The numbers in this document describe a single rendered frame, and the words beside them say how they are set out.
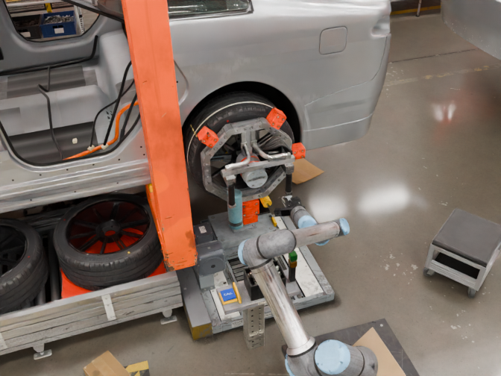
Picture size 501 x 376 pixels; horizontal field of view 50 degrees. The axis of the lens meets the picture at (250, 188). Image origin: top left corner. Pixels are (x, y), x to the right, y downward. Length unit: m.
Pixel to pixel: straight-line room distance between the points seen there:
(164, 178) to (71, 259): 0.91
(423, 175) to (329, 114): 1.50
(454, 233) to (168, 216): 1.84
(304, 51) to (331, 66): 0.21
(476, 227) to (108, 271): 2.30
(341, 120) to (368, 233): 0.96
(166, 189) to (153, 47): 0.72
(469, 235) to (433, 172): 1.17
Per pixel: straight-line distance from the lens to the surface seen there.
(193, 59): 2.93
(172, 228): 2.82
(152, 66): 2.32
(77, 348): 3.50
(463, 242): 3.63
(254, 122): 3.05
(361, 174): 4.59
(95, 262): 3.20
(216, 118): 3.07
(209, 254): 3.26
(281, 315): 2.60
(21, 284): 3.32
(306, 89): 3.25
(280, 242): 2.46
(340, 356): 2.55
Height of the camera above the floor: 2.71
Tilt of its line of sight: 38 degrees down
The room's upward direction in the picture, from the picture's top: 1 degrees counter-clockwise
